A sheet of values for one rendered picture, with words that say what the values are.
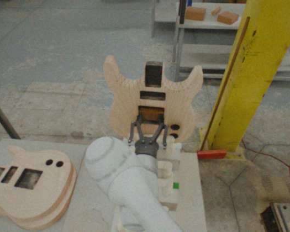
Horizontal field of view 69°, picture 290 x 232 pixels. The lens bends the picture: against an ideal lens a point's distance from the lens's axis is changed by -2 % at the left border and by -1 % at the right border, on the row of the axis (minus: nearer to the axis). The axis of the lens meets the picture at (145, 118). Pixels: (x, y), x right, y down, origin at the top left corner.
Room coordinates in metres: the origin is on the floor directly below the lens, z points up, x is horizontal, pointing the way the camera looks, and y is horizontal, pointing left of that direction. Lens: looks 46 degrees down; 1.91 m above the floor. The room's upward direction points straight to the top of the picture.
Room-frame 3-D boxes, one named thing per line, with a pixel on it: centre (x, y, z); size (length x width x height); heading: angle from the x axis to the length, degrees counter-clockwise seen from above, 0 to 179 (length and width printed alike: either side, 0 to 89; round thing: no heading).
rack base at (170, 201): (0.45, -0.01, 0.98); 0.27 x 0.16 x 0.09; 84
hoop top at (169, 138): (0.57, -0.02, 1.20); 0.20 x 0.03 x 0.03; 83
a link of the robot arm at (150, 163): (0.36, 0.00, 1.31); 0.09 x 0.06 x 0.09; 83
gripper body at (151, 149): (0.43, 0.00, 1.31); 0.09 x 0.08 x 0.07; 173
